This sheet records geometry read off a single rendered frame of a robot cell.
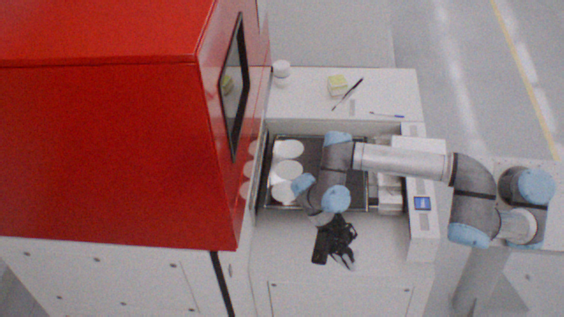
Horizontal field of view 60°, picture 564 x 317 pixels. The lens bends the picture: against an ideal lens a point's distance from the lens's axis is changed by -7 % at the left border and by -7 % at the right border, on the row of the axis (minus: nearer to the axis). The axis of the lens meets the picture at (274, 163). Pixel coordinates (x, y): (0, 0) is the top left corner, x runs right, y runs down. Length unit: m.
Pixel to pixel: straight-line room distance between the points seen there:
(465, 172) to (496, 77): 2.70
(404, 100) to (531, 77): 2.13
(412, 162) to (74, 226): 0.91
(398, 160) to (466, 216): 0.23
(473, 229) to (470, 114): 2.32
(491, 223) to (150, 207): 0.87
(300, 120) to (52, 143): 1.13
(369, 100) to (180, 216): 1.12
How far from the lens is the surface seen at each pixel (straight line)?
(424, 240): 1.69
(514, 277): 2.85
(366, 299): 1.88
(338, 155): 1.41
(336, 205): 1.39
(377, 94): 2.15
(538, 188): 1.79
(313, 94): 2.14
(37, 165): 1.26
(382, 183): 1.88
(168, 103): 0.98
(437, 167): 1.41
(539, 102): 3.93
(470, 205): 1.40
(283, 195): 1.85
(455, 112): 3.65
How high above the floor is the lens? 2.30
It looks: 46 degrees down
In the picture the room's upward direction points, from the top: 6 degrees counter-clockwise
